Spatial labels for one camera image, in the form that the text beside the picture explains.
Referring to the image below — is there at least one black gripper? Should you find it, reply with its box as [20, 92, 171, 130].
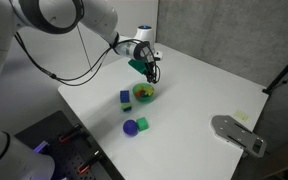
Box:
[136, 41, 163, 84]

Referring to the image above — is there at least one yellow spiky toy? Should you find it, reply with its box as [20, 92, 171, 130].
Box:
[140, 86, 155, 96]

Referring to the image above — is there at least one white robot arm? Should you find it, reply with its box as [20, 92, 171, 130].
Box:
[0, 0, 162, 180]

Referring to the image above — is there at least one green plastic bowl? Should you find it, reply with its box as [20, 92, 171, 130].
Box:
[132, 83, 155, 103]

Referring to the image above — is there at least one orange toy in bowl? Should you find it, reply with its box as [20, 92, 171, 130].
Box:
[134, 91, 143, 98]

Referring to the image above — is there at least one blue foam cube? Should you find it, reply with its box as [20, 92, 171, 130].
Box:
[120, 90, 130, 103]

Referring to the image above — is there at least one green foam cube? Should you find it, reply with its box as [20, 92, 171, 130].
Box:
[136, 117, 149, 131]

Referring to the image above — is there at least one green and blue foam block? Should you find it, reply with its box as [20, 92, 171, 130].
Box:
[121, 103, 132, 112]

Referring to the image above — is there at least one purple spiky ball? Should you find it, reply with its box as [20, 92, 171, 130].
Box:
[123, 120, 138, 136]

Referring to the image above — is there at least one grey metal mounting plate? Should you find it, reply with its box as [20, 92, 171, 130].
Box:
[210, 115, 267, 158]

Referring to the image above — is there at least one yellow sticky note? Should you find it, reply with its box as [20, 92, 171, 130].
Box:
[234, 111, 248, 121]

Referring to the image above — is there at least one upper orange black clamp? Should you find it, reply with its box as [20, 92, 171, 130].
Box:
[58, 124, 82, 143]

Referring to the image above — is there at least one orange black clamp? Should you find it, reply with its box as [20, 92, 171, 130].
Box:
[58, 124, 82, 143]
[77, 151, 102, 174]

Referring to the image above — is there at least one black perforated base board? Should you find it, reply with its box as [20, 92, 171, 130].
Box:
[15, 111, 124, 180]

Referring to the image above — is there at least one lower orange black clamp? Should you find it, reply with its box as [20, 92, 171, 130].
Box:
[77, 151, 102, 174]

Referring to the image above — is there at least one black tripod leg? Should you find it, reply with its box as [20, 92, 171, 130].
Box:
[262, 64, 288, 95]

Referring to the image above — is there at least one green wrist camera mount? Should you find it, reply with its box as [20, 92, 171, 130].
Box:
[128, 59, 147, 74]

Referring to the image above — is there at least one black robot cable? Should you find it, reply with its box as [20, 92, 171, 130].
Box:
[13, 31, 162, 87]

